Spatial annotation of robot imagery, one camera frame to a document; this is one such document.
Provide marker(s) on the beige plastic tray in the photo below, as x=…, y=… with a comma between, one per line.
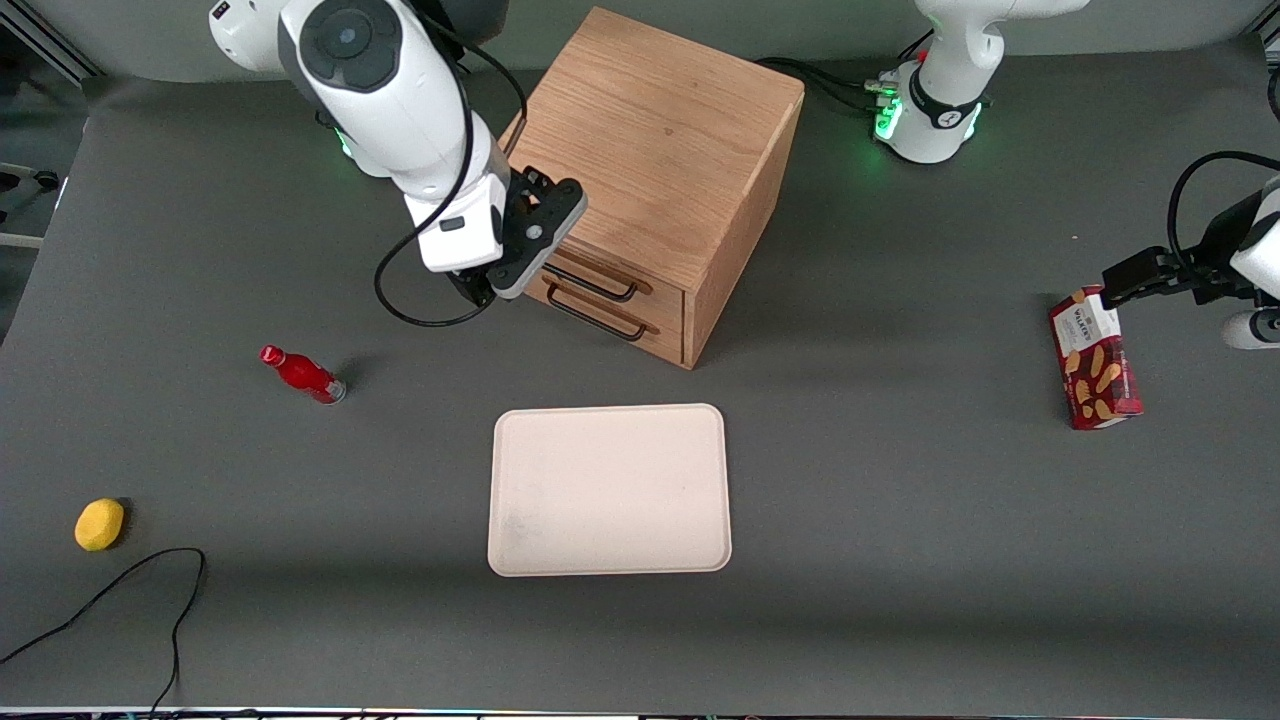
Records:
x=610, y=490

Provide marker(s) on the wooden drawer cabinet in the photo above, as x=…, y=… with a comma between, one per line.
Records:
x=660, y=130

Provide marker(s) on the wooden drawer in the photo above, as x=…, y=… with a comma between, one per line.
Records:
x=665, y=297
x=665, y=340

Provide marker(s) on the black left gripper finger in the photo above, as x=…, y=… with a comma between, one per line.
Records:
x=1138, y=272
x=1114, y=300

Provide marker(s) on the grey metal frame rail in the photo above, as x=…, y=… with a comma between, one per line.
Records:
x=50, y=50

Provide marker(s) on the yellow lemon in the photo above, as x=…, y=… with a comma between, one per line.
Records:
x=99, y=525

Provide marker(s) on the black caster leg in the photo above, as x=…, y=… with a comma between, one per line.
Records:
x=30, y=178

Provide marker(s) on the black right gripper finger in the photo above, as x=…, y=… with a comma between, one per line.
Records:
x=533, y=185
x=572, y=200

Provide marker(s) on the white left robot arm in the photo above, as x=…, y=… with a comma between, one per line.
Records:
x=940, y=60

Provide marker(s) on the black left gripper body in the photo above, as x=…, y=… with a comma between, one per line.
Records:
x=1203, y=266

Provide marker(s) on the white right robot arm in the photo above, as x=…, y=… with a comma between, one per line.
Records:
x=380, y=80

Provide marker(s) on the red shortbread cookie box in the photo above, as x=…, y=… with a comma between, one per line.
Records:
x=1098, y=365

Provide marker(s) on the small red bottle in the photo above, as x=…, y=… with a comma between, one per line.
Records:
x=303, y=374

